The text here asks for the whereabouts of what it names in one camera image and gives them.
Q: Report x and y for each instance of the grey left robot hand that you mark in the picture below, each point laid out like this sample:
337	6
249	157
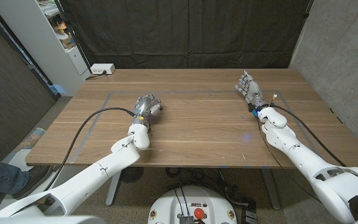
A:
144	107

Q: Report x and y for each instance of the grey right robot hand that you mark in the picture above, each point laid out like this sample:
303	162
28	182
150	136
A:
254	90

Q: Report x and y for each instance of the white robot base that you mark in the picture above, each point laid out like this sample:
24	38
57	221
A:
193	202

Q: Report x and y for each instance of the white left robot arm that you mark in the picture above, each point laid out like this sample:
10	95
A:
104	168

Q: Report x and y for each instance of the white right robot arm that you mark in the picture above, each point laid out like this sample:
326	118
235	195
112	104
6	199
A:
306	158

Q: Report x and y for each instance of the white power strip box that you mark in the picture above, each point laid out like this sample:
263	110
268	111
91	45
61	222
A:
102	68

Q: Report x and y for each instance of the round black floor disc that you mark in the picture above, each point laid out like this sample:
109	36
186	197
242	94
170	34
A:
131	173

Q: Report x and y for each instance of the white table leg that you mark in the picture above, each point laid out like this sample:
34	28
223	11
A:
270	189
113	186

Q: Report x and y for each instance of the black backdrop curtain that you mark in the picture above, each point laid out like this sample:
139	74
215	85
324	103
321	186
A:
182	31

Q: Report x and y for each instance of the cardboard box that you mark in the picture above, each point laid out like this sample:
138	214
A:
68	40

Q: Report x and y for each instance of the yellow toy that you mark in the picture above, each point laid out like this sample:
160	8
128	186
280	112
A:
60	27

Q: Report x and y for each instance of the colourful floor mat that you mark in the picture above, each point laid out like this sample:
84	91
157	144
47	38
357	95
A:
30	138

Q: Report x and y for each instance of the red emergency stop button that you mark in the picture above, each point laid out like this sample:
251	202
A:
199	213

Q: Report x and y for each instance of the black power brick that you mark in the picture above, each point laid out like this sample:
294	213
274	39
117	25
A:
250	214

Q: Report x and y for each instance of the white shelf cabinet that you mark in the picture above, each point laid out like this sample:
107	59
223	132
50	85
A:
39	40

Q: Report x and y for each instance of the white robot torso edge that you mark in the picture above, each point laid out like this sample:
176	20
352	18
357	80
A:
42	220

